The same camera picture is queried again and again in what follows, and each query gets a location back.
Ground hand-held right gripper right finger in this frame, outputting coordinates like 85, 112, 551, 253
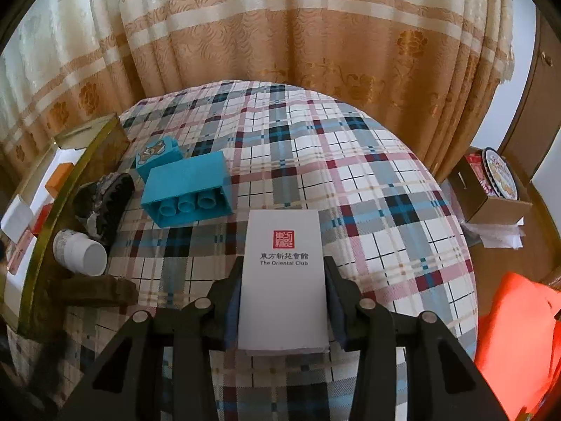
323, 255, 511, 421

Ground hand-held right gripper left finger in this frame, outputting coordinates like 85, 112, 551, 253
57, 254, 244, 421

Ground white and pink carton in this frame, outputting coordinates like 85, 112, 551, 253
237, 209, 330, 356

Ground large teal building block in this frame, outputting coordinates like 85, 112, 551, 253
141, 150, 233, 229

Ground black toy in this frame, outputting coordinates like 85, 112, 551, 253
72, 172, 136, 246

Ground teal bear print block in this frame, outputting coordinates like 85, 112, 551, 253
135, 137, 182, 182

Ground gold rectangular box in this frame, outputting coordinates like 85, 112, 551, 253
0, 114, 132, 338

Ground red building block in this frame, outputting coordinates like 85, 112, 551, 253
32, 204, 55, 235

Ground orange building block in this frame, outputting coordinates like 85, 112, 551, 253
45, 162, 75, 194

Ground plaid tablecloth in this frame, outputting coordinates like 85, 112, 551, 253
9, 80, 478, 421

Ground white plastic bottle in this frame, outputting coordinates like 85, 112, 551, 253
53, 229, 108, 277

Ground white crumpled plastic sheet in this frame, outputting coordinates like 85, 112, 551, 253
460, 217, 527, 250

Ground orange cloth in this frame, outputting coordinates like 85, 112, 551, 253
475, 272, 561, 421

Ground brown cardboard box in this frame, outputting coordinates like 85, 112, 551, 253
447, 145, 533, 226

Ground red snack packet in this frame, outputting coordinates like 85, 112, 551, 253
465, 153, 487, 191

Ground round cookie tin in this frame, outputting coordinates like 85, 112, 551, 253
480, 148, 520, 198

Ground red patterned box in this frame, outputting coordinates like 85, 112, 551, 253
6, 228, 38, 277

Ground small white box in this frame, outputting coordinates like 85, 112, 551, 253
0, 196, 33, 242

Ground cream and orange floral curtain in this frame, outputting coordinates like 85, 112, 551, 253
0, 0, 518, 194

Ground brown wooden door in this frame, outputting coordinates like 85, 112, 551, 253
500, 9, 561, 185

